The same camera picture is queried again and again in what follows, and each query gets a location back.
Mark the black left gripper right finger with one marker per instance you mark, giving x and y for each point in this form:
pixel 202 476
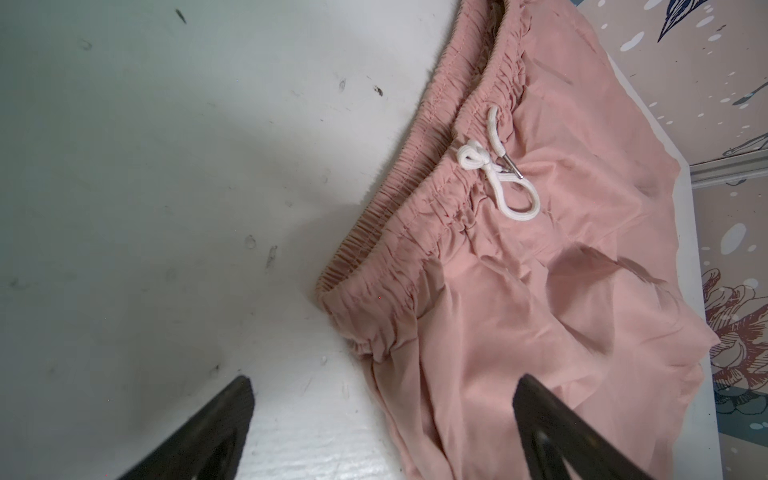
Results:
pixel 558 444

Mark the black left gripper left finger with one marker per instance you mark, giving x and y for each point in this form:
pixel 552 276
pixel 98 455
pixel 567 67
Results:
pixel 209 445

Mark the pink shorts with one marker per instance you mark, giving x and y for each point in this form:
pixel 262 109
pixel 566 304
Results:
pixel 527 227

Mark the aluminium corner frame post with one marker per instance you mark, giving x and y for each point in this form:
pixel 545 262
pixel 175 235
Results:
pixel 729 170

